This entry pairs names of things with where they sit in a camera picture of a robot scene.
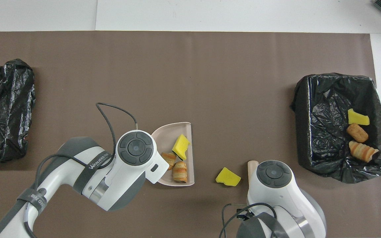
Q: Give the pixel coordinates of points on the open bin lined black bag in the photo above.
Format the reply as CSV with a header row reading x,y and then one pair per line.
x,y
326,132

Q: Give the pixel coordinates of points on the orange striped croissant piece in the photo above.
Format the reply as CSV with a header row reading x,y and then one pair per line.
x,y
169,158
360,150
180,172

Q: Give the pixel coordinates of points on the yellow sponge piece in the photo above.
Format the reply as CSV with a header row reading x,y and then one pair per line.
x,y
227,178
357,118
180,143

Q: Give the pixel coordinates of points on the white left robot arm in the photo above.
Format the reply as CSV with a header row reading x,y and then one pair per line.
x,y
78,185

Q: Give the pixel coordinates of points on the bin wrapped in black bag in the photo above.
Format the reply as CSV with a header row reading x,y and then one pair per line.
x,y
5,112

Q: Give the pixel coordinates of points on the beige hand brush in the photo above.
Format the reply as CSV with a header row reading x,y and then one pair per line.
x,y
252,168

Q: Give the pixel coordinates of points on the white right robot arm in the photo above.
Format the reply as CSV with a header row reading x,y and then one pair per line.
x,y
276,195

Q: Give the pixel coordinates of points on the pale pink plastic dustpan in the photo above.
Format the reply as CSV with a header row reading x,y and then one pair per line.
x,y
165,135

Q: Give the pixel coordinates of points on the brown bread bun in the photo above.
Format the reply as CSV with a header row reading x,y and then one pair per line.
x,y
357,132

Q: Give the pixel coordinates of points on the brown table mat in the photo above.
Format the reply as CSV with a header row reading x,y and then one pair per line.
x,y
190,82

